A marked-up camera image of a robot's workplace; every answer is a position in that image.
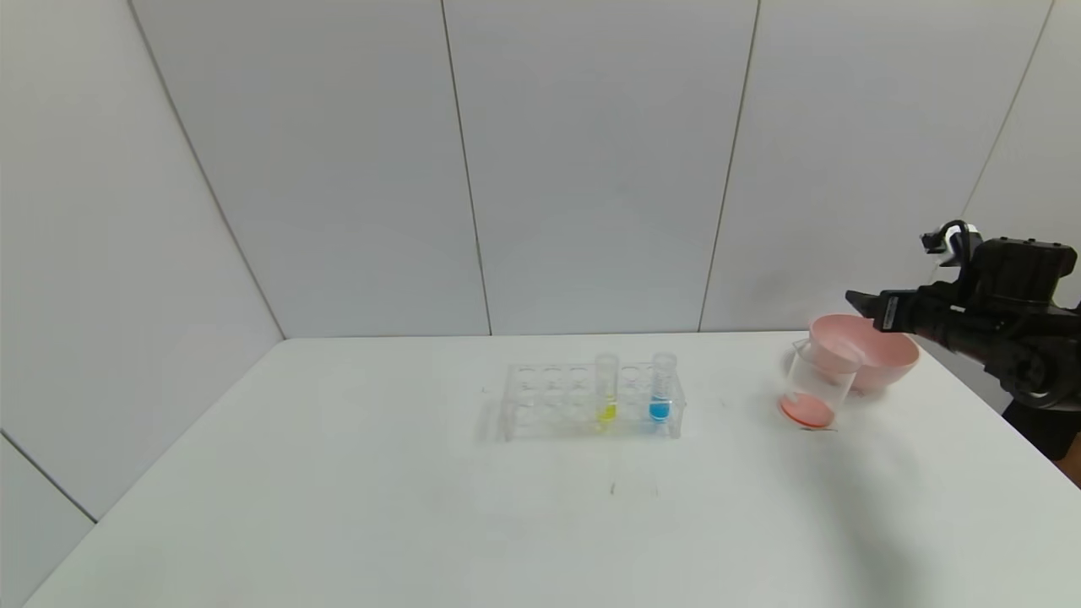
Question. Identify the black background object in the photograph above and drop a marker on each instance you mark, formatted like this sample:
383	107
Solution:
1047	432

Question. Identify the clear plastic test tube rack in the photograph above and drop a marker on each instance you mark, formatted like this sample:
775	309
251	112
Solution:
549	401

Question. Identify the test tube with blue pigment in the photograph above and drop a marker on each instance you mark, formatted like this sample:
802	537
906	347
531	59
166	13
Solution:
660	410

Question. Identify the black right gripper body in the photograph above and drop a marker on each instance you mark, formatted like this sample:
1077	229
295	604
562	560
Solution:
890	312

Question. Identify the test tube with yellow pigment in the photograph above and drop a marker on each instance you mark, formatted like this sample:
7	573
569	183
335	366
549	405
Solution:
607	412

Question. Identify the pink plastic bowl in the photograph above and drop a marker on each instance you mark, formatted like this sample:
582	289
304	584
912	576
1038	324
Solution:
887	363

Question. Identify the clear glass beaker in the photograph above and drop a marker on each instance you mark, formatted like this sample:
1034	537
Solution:
815	397

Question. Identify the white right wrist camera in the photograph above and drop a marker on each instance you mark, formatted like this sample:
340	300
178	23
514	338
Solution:
967	241

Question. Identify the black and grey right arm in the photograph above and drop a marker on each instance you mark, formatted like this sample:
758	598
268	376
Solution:
1039	371

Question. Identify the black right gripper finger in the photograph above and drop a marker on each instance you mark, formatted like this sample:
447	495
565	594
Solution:
866	304

